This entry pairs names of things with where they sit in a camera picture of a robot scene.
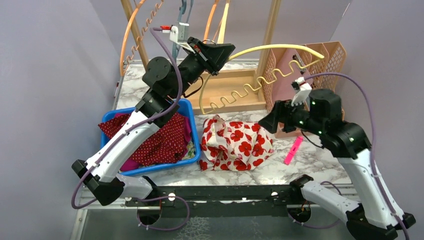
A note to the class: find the wooden hanger metal hook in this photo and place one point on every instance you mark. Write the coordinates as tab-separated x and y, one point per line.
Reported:
209	22

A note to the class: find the magenta pleated skirt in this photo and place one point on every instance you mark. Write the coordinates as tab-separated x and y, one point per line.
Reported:
129	164

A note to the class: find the wooden clothes rack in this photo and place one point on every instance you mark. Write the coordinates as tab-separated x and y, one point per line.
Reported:
229	80

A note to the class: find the red poppy print skirt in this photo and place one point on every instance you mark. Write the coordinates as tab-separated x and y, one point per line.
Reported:
233	145

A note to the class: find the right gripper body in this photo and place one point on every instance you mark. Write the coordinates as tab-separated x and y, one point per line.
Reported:
297	117

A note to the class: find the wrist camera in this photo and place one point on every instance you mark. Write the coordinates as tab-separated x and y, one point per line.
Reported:
178	34
302	90

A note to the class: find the grey-blue hanger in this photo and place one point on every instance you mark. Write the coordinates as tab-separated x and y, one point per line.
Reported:
182	11

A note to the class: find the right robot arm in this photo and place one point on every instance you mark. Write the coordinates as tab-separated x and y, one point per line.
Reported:
376	216

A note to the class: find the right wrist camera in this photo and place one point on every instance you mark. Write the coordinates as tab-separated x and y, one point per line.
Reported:
302	90

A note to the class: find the cream plastic hanger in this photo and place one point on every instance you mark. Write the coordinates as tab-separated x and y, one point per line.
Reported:
223	23

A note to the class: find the pink marker pen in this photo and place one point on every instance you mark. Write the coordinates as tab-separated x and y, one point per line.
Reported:
293	150

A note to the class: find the peach plastic organizer basket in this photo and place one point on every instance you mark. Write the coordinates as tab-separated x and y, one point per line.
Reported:
334	58

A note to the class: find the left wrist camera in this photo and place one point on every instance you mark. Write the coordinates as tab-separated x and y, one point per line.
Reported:
178	34

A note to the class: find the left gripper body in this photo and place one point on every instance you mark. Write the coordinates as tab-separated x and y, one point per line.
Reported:
198	56

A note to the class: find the yellow wavy hanger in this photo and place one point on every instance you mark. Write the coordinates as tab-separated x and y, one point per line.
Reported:
260	80

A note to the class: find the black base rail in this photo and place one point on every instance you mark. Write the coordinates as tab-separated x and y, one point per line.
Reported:
219	201

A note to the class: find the orange wavy hanger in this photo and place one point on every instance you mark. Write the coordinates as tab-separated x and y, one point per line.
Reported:
137	33

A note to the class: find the lemon print skirt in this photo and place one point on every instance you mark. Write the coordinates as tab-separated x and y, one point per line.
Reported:
190	151

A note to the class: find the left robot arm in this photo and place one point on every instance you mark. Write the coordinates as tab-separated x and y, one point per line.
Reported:
167	81

